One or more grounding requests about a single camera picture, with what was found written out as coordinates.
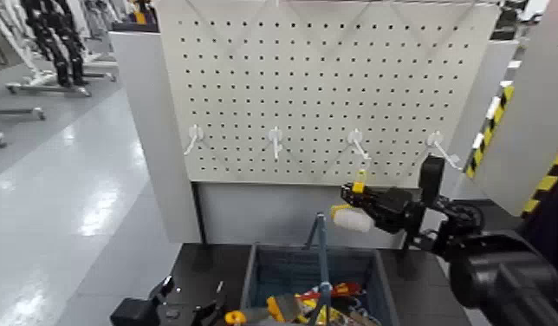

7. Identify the red tool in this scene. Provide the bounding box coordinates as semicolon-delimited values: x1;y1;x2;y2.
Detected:
299;282;364;303

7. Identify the black humanoid robot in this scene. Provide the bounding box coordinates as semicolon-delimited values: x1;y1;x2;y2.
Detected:
22;0;87;88

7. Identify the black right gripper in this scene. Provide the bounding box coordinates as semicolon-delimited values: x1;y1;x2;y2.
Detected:
340;182;428;237

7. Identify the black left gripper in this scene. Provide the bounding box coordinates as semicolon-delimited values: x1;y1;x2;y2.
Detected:
156;274;227;326

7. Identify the gray cabinet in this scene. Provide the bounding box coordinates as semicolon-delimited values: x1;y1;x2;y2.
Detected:
0;27;23;75

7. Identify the blue crate with gray rim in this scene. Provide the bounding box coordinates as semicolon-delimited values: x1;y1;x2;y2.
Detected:
240;243;400;326

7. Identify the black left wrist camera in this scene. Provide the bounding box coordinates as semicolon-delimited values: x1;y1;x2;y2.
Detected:
109;297;160;326

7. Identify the yellow black machine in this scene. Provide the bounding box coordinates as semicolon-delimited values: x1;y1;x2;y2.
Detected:
131;0;149;25

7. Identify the white pegboard hook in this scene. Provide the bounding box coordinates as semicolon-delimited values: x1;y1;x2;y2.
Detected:
184;125;205;157
426;131;464;171
267;126;284;160
347;128;372;161

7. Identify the beige perforated pegboard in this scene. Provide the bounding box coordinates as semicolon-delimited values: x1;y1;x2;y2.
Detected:
157;0;502;189

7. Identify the yellow paint roller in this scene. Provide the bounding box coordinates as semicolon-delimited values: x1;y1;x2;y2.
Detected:
329;169;377;234

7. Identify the yellow handled scraper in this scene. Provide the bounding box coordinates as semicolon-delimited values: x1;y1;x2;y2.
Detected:
266;293;302;324

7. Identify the gray stand leg with caster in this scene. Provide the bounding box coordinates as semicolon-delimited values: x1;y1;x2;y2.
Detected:
0;107;47;121

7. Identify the yellow round knob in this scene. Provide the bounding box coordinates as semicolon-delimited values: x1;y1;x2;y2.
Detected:
224;310;247;326

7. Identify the gray panel with hazard tape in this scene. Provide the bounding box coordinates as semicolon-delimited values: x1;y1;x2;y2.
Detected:
464;0;558;218

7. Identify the gray wheeled stand base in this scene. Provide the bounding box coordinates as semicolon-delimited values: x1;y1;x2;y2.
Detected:
5;70;93;98

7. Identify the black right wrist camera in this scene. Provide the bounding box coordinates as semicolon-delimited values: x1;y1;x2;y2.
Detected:
418;155;445;207

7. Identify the yellow black tool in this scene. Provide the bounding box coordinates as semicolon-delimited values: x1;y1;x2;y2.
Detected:
296;297;348;326

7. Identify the white robot frame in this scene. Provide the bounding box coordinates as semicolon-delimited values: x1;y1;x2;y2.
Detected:
0;0;40;85

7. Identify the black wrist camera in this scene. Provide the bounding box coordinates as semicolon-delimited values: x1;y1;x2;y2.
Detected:
418;155;445;207
109;297;160;326

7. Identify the dark equipment rack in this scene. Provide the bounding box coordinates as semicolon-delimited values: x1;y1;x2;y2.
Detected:
490;0;522;41

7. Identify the white panel below pegboard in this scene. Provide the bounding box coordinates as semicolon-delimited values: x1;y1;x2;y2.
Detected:
197;181;425;251

